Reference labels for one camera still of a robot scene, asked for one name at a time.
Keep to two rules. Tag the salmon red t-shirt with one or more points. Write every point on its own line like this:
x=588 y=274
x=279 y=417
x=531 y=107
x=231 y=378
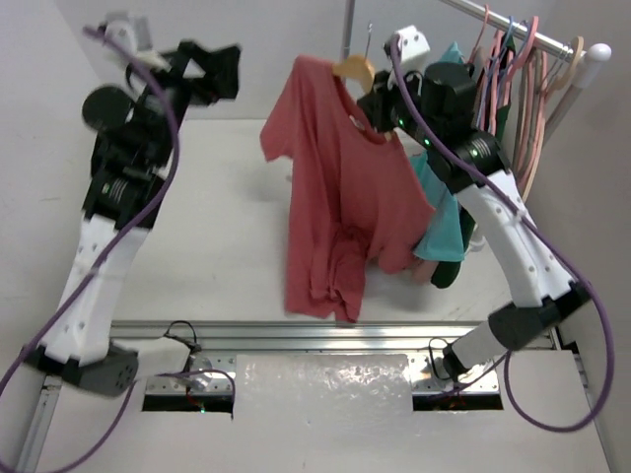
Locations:
x=355 y=198

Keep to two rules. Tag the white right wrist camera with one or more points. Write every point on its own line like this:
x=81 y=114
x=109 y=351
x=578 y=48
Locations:
x=412 y=46

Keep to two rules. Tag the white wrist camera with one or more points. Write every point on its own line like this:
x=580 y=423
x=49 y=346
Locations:
x=132 y=33
x=412 y=46

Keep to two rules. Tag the chrome hanging rail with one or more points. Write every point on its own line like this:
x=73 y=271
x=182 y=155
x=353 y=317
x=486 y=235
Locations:
x=541 y=41

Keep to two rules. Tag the aluminium frame rail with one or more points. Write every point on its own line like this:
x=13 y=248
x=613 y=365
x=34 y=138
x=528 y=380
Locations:
x=289 y=393

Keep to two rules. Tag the pink hanger with blue hook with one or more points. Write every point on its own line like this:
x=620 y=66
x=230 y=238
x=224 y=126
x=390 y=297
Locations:
x=502 y=66

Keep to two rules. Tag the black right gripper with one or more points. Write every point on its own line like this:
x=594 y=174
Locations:
x=380 y=101

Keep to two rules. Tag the pink empty hanger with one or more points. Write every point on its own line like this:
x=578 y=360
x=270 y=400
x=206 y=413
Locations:
x=530 y=126

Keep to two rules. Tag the grey rack upright pole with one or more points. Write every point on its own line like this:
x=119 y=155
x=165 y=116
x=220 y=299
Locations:
x=347 y=28

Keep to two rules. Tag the dark green hanging garment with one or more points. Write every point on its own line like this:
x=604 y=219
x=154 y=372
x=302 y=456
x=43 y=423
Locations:
x=447 y=272

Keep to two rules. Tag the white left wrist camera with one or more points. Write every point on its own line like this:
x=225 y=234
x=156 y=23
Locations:
x=132 y=33

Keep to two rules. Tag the beige empty hanger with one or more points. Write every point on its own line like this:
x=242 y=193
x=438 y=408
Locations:
x=547 y=118

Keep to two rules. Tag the beige pink garment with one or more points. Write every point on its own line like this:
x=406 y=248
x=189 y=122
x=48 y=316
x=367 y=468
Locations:
x=422 y=271

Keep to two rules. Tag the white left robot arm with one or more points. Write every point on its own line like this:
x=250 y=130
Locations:
x=134 y=142

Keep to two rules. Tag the teal t-shirt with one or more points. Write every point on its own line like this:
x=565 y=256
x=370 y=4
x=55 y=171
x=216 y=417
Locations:
x=442 y=240

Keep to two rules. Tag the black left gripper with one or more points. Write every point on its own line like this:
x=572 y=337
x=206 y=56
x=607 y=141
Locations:
x=186 y=69

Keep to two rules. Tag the white rack corner post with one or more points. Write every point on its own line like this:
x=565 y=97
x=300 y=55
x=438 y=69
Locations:
x=588 y=67

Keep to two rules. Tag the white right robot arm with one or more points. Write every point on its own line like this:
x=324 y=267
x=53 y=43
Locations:
x=435 y=109

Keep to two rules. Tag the wooden clothes hanger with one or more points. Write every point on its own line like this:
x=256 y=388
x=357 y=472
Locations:
x=357 y=67

